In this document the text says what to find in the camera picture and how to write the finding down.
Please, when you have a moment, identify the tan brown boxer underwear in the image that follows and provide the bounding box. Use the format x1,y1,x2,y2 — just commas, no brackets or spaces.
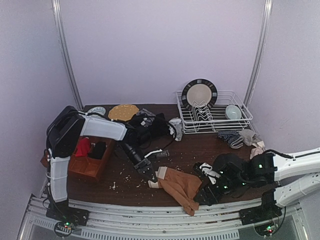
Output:
148,166,202,216

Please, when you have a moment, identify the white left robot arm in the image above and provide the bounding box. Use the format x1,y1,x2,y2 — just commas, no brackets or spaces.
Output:
46,105,158,217

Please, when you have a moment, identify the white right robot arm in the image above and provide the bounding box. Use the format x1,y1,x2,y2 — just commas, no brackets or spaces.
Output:
193,148,320,225

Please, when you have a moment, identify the black underwear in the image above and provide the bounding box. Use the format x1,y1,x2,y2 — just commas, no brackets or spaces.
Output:
129,113,170,141

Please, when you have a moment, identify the grey underwear pile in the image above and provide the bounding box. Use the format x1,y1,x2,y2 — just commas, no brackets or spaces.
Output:
135,108,156,128

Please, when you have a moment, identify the blue striped underwear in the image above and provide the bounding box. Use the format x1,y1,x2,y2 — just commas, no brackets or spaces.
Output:
217,130,244,149

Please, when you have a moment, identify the pink beige underwear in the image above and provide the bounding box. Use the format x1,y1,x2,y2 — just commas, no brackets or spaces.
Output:
249,140,265,160

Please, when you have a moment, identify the grey white underwear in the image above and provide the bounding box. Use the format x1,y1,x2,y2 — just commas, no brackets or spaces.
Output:
169,117,183,142

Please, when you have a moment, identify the yellow dotted plate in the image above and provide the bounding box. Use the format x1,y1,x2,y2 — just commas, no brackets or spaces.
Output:
108,104,140,122

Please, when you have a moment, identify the black rolled cloth in box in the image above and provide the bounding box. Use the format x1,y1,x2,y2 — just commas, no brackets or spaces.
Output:
87,141,107,160

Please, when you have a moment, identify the grey cloth by rack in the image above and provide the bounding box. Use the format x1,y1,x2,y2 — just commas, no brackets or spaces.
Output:
238,129,261,146

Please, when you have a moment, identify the blue patterned bowl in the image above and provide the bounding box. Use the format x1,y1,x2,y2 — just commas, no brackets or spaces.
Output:
87,106,106,116

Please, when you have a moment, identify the brown wooden organizer box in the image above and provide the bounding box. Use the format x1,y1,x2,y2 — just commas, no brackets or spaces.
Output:
41,134,116,183

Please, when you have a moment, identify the red rolled cloth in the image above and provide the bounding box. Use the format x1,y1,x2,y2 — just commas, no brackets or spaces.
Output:
75,137,91,158

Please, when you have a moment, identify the light green bowl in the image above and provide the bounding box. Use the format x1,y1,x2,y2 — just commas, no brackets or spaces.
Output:
225,104,242,120

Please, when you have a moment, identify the black rimmed beige plate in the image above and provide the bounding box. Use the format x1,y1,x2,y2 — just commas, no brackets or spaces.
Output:
181,78,218,111

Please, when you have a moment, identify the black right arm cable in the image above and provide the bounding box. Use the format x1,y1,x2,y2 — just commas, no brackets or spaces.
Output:
264,149,293,226

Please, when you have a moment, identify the metal front rail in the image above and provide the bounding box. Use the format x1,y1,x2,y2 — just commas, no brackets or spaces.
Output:
17,196,311,240

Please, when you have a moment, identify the white wire dish rack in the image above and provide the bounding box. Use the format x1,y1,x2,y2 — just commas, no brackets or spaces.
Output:
176,90,253,134

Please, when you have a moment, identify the left metal corner post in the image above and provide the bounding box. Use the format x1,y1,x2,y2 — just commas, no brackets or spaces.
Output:
51,0,84,110

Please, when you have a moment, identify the metal corner post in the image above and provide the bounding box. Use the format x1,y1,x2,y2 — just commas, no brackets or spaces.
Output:
51,0,84,110
243,0,273,107

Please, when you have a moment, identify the right metal corner post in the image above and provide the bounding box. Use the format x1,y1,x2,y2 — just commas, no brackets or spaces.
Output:
243,0,273,107

